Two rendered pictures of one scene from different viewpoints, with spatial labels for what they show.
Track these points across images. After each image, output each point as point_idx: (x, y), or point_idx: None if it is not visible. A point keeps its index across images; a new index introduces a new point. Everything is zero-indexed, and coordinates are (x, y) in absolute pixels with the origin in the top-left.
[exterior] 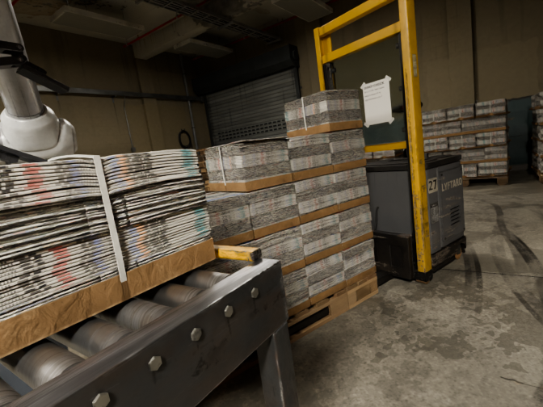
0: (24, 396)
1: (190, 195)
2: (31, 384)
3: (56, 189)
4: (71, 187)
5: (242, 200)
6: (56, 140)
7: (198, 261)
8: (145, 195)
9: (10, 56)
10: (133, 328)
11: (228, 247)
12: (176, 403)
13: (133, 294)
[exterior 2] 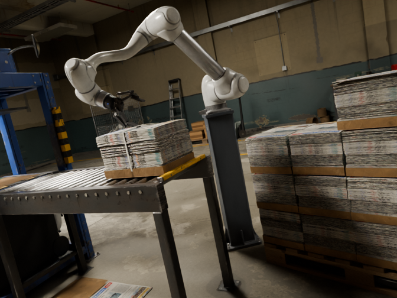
0: (94, 186)
1: (152, 146)
2: None
3: None
4: None
5: (334, 138)
6: (229, 88)
7: (156, 173)
8: (136, 145)
9: (194, 58)
10: None
11: (169, 172)
12: (113, 207)
13: (134, 176)
